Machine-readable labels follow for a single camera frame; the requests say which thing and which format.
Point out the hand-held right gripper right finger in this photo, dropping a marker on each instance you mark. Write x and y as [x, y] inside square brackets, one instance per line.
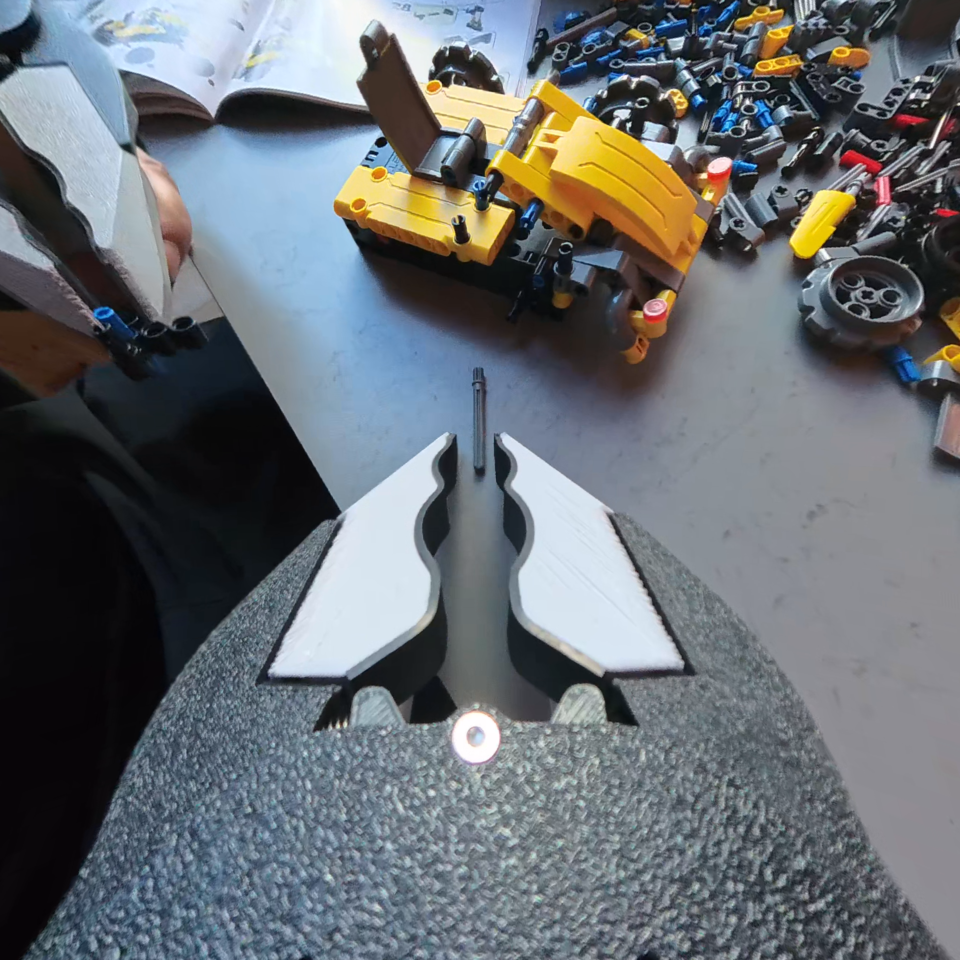
[593, 593]

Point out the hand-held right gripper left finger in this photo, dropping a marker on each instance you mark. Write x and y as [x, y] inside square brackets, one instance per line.
[360, 593]

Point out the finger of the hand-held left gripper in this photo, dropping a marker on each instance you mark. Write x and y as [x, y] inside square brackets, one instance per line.
[45, 278]
[83, 165]

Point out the blue brick pin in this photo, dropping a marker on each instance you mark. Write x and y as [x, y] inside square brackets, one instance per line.
[110, 320]

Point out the black brick connector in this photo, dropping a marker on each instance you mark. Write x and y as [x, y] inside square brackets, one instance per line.
[162, 336]

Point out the grey brick axle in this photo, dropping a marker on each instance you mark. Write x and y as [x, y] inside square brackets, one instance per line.
[479, 420]

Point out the yellow toy brick vehicle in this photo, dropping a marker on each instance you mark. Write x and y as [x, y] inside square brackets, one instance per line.
[555, 195]

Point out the grey desk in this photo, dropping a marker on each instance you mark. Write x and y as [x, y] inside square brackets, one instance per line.
[750, 495]

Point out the person's left hand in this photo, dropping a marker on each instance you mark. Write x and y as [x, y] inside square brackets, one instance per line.
[168, 218]

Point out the person's legs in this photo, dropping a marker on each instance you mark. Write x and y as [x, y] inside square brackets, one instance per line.
[120, 570]

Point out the building instruction booklet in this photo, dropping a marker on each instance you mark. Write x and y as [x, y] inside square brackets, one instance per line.
[300, 45]

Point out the pile of loose toy bricks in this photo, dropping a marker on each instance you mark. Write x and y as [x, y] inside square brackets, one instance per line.
[810, 165]

